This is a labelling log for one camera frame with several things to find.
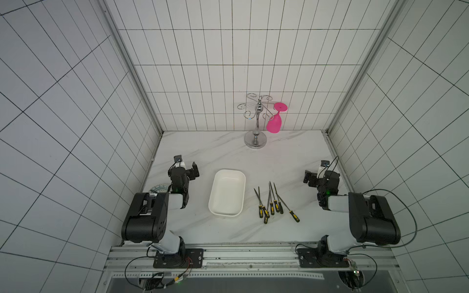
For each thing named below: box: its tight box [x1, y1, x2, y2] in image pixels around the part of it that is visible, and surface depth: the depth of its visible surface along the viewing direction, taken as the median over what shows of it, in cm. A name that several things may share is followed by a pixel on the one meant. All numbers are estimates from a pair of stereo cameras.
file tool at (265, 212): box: [253, 188, 270, 218], surface depth 85 cm
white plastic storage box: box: [208, 168, 247, 217], surface depth 94 cm
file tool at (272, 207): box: [268, 181, 275, 216], surface depth 87 cm
